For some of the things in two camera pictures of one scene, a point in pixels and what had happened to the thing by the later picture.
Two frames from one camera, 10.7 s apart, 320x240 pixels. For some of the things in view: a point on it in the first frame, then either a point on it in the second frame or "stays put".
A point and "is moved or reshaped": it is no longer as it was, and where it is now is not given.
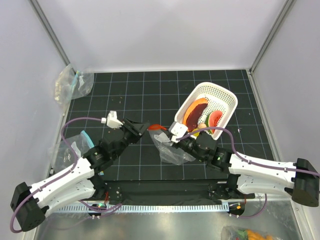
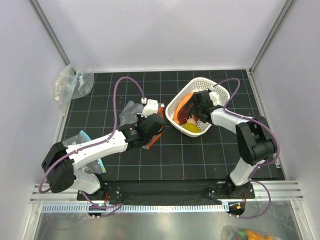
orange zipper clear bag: (169, 154) -> (128, 116)
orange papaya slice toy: (192, 116) is moved or reshaped
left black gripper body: (130, 135) -> (141, 120)
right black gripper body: (187, 145) -> (197, 109)
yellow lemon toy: (197, 133) -> (192, 127)
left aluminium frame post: (37, 8) stays put
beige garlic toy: (201, 125) -> (191, 120)
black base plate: (168, 192) stays put
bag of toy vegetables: (232, 233) stays put
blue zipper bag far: (71, 84) stays put
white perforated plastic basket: (218, 99) is moved or reshaped
